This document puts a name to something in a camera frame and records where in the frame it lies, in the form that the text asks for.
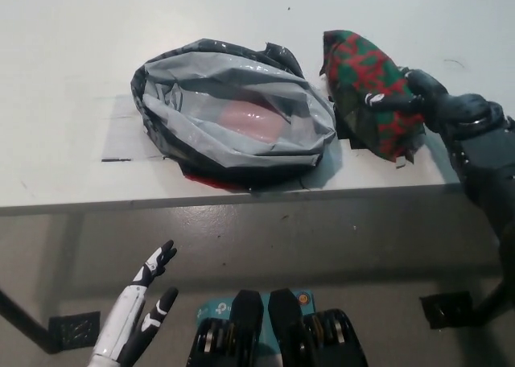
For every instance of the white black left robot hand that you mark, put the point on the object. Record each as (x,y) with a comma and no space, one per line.
(120,322)

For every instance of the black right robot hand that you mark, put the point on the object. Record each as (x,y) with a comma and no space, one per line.
(458,109)

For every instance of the red green coffee bean bag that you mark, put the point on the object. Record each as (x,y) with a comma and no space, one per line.
(362,61)

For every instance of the black plastic bag grey inside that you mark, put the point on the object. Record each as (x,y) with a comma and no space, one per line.
(225,85)

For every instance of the black floor tape square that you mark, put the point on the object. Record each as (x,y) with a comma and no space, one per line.
(68,328)
(442,310)

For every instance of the black tape patch on table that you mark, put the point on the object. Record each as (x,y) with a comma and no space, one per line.
(346,135)

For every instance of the clear tape patch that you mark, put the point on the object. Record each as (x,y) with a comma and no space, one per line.
(118,129)

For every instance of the red flat item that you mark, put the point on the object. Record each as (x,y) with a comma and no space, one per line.
(249,121)

